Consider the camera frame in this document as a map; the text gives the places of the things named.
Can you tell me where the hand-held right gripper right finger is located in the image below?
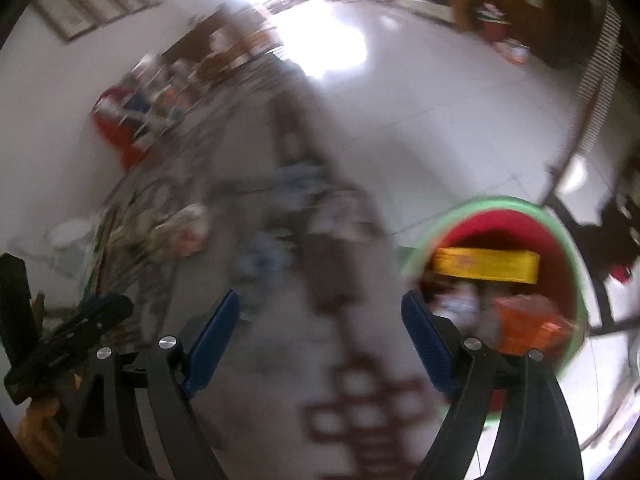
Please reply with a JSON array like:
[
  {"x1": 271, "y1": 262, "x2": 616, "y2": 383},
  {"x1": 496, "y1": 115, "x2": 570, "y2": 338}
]
[{"x1": 401, "y1": 290, "x2": 585, "y2": 480}]

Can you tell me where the dark carved wooden chair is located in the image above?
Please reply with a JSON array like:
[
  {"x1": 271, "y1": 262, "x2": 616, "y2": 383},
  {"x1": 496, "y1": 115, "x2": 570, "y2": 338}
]
[{"x1": 544, "y1": 160, "x2": 640, "y2": 341}]

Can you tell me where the red cloth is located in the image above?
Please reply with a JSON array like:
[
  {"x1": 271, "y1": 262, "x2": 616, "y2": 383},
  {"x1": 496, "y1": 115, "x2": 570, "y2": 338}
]
[{"x1": 91, "y1": 86, "x2": 152, "y2": 169}]

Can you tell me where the large framed wall picture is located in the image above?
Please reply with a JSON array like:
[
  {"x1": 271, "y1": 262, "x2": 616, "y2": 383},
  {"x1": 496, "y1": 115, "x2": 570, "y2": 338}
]
[{"x1": 32, "y1": 0, "x2": 83, "y2": 45}]

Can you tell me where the yellow cardboard box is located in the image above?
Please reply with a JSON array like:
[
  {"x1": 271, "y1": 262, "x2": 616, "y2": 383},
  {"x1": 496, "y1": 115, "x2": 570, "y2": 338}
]
[{"x1": 432, "y1": 247, "x2": 542, "y2": 285}]

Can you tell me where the pinkish crumpled paper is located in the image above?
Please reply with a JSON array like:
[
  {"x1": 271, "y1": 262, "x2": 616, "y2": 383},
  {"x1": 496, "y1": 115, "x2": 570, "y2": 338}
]
[{"x1": 149, "y1": 204, "x2": 212, "y2": 257}]

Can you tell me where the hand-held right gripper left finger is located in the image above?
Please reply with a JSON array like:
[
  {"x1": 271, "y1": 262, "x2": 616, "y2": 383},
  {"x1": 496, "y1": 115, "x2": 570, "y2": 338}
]
[{"x1": 57, "y1": 289, "x2": 241, "y2": 480}]

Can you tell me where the small cardboard box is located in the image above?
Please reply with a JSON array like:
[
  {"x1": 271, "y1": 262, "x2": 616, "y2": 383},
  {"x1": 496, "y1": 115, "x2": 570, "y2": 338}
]
[{"x1": 499, "y1": 39, "x2": 532, "y2": 64}]

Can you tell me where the green book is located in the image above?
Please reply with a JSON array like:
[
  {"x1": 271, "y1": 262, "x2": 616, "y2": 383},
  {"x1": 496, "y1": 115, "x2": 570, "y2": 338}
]
[{"x1": 82, "y1": 205, "x2": 123, "y2": 301}]

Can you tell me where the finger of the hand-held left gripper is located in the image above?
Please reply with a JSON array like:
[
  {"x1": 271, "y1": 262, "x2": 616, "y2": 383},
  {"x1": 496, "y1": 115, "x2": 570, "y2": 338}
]
[
  {"x1": 5, "y1": 294, "x2": 135, "y2": 403},
  {"x1": 0, "y1": 255, "x2": 40, "y2": 356}
]

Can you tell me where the red bucket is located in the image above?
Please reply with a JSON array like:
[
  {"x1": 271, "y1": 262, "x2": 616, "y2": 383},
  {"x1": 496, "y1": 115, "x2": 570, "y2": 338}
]
[{"x1": 479, "y1": 9, "x2": 512, "y2": 44}]

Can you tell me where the white beaded chair cover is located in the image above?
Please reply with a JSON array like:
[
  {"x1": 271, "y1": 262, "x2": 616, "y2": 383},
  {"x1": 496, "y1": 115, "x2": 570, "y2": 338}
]
[{"x1": 547, "y1": 0, "x2": 623, "y2": 196}]

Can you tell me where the orange snack bag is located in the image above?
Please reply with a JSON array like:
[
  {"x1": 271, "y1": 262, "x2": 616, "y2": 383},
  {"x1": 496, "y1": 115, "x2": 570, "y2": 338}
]
[{"x1": 494, "y1": 294, "x2": 577, "y2": 357}]

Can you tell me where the white desk lamp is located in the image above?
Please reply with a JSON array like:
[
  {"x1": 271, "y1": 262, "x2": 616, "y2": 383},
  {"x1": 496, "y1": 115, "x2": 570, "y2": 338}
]
[{"x1": 47, "y1": 219, "x2": 97, "y2": 263}]

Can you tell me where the red bin with green rim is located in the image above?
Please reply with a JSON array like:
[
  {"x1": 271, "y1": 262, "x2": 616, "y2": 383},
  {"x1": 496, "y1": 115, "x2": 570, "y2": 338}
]
[{"x1": 399, "y1": 195, "x2": 592, "y2": 427}]

